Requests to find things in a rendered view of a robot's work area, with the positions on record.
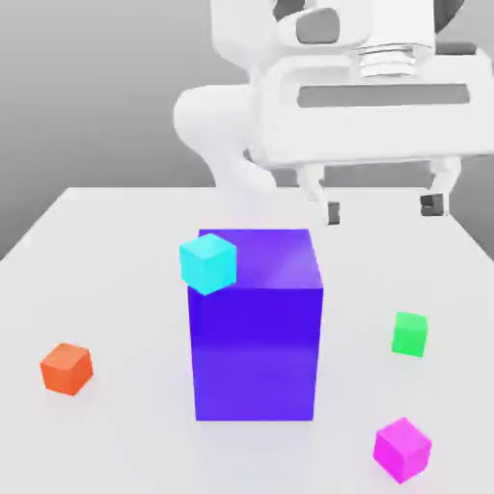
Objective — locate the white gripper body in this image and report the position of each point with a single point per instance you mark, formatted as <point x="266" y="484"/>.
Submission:
<point x="378" y="131"/>

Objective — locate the small green cube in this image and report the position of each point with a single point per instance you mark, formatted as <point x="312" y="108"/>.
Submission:
<point x="409" y="335"/>

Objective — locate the small magenta cube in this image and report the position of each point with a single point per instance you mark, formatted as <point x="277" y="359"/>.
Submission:
<point x="401" y="450"/>

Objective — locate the large blue box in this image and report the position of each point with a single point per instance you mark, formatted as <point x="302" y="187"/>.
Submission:
<point x="254" y="347"/>

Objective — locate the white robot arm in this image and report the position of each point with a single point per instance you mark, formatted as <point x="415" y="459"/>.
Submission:
<point x="216" y="115"/>

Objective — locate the small orange cube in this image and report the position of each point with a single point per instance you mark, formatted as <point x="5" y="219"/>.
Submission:
<point x="66" y="369"/>

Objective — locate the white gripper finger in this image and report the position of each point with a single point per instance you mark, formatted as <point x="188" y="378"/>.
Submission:
<point x="313" y="185"/>
<point x="444" y="177"/>

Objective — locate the small cyan cube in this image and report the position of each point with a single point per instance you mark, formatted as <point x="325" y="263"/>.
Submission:
<point x="208" y="266"/>

